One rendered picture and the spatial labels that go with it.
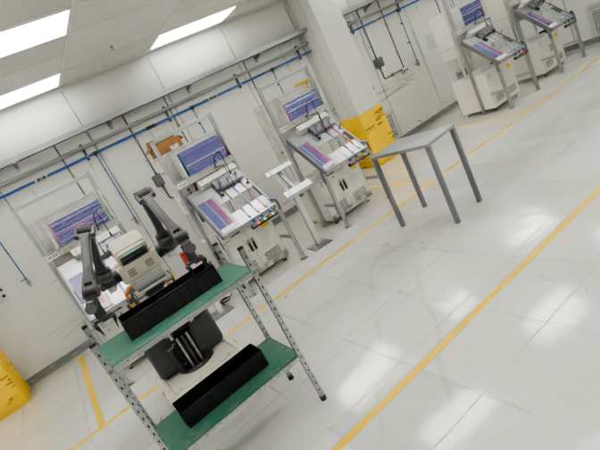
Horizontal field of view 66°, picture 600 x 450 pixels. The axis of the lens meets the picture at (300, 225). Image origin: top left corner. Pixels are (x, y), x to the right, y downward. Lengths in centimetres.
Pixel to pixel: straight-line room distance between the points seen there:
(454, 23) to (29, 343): 740
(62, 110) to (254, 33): 299
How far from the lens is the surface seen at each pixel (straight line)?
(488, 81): 811
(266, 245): 537
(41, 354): 671
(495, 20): 948
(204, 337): 367
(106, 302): 468
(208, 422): 280
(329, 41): 763
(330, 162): 552
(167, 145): 554
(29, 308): 659
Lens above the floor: 172
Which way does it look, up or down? 15 degrees down
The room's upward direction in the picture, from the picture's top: 27 degrees counter-clockwise
